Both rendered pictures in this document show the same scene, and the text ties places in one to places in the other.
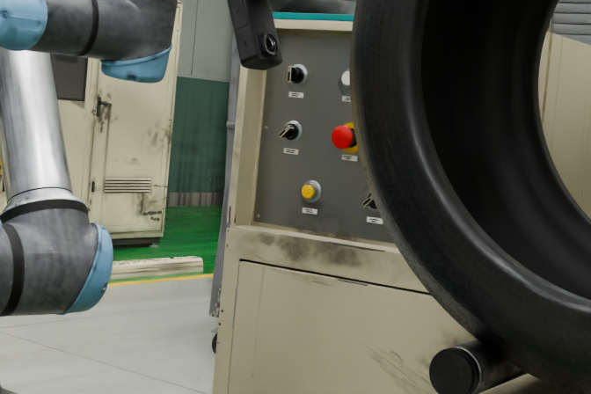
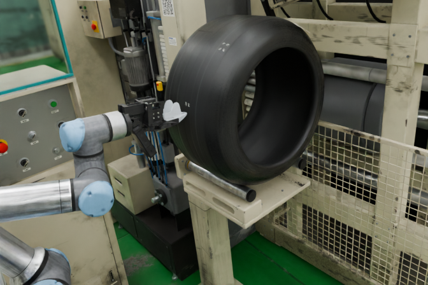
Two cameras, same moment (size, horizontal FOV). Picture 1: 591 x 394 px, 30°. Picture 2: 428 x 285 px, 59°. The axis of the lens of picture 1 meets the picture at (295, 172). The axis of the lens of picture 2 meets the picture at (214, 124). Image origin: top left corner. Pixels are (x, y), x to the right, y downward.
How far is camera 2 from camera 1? 125 cm
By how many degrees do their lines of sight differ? 71
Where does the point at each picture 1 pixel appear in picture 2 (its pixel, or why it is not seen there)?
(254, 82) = not seen: outside the picture
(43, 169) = (26, 249)
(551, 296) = (272, 167)
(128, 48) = not seen: hidden behind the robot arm
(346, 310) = not seen: hidden behind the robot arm
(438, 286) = (246, 180)
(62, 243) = (60, 265)
